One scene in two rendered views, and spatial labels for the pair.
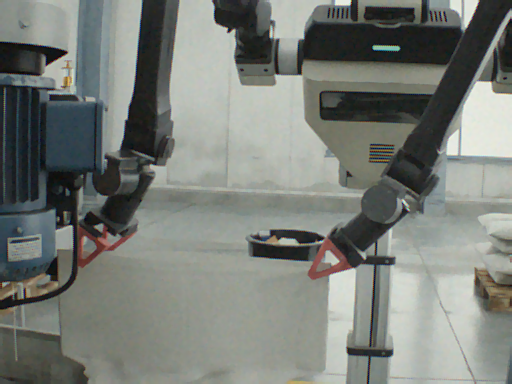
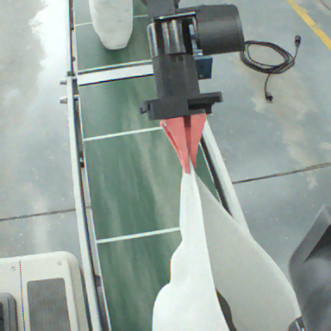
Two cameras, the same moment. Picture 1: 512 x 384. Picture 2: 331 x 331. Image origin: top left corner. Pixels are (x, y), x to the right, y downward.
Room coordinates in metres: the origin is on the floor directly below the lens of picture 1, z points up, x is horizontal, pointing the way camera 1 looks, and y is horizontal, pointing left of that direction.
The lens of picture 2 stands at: (1.13, 0.31, 1.46)
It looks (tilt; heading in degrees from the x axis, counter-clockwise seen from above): 49 degrees down; 251
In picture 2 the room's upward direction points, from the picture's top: straight up
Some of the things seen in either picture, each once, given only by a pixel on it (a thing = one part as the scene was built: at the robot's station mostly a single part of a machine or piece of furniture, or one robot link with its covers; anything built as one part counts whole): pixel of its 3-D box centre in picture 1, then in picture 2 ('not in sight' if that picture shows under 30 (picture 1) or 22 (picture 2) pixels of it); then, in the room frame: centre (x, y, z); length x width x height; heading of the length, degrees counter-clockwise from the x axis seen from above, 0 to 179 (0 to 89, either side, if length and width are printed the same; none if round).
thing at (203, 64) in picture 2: not in sight; (188, 49); (0.50, -1.24, 0.35); 0.30 x 0.15 x 0.15; 83
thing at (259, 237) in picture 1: (285, 290); not in sight; (3.28, 0.02, 0.32); 0.51 x 0.48 x 0.65; 173
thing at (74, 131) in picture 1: (77, 145); not in sight; (0.71, 0.28, 1.25); 0.10 x 0.08 x 0.12; 18
